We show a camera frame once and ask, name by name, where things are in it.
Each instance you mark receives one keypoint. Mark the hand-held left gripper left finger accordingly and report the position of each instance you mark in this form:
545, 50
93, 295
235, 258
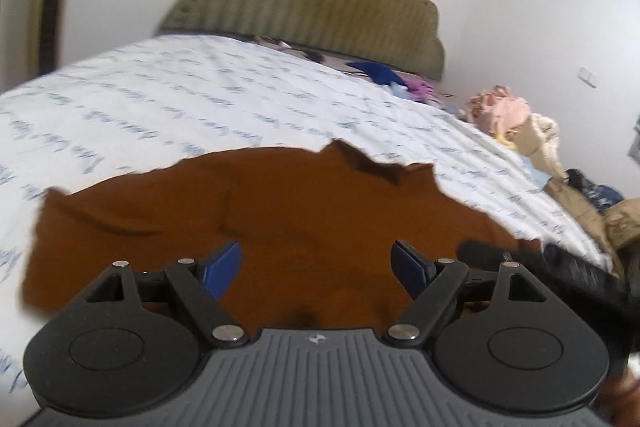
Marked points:
222, 269

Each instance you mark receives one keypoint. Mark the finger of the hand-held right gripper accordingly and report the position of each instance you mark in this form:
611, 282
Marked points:
495, 249

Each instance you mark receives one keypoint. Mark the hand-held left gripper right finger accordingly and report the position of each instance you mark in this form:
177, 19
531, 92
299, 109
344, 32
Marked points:
407, 269

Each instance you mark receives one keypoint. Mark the brown knit sweater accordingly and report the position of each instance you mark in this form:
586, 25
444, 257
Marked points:
300, 217

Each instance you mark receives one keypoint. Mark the dark patterned cloth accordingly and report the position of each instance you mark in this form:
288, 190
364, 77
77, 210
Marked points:
597, 192

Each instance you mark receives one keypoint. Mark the light blue cloth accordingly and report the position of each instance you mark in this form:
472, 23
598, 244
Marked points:
539, 174

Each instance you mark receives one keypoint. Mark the yellow cloth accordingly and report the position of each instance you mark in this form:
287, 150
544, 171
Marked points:
507, 142

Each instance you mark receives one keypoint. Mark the cream quilted jacket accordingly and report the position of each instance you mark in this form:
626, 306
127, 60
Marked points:
542, 142

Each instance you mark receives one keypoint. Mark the pink cloth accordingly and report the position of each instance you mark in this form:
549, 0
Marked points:
500, 109

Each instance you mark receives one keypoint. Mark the bed with white printed sheet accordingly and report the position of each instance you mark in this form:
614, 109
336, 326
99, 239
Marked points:
200, 97

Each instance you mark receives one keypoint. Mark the purple cloth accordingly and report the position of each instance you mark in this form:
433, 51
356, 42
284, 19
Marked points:
420, 89

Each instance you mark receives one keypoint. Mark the dark blue cloth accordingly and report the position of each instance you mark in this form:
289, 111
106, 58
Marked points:
372, 72

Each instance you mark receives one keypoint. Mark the white low wall socket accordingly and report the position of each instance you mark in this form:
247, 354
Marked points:
588, 77

